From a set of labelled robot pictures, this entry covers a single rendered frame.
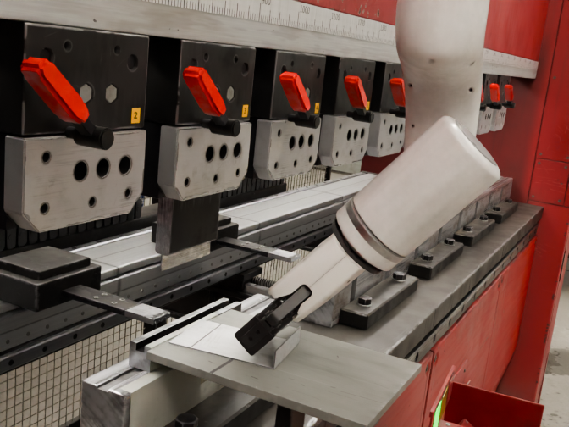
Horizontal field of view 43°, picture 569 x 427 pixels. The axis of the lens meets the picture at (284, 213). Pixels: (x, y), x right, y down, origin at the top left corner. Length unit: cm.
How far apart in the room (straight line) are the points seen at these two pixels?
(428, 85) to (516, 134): 212
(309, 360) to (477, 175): 29
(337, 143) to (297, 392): 47
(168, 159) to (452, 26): 31
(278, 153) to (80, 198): 36
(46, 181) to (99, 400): 30
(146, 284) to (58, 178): 63
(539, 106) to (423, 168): 218
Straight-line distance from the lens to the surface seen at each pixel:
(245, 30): 85
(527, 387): 310
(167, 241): 83
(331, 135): 110
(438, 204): 72
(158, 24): 71
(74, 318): 112
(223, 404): 94
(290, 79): 88
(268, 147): 92
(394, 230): 73
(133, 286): 121
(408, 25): 72
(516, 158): 290
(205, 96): 72
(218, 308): 99
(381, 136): 130
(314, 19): 100
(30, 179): 60
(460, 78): 77
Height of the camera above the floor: 134
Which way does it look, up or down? 12 degrees down
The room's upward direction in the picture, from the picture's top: 6 degrees clockwise
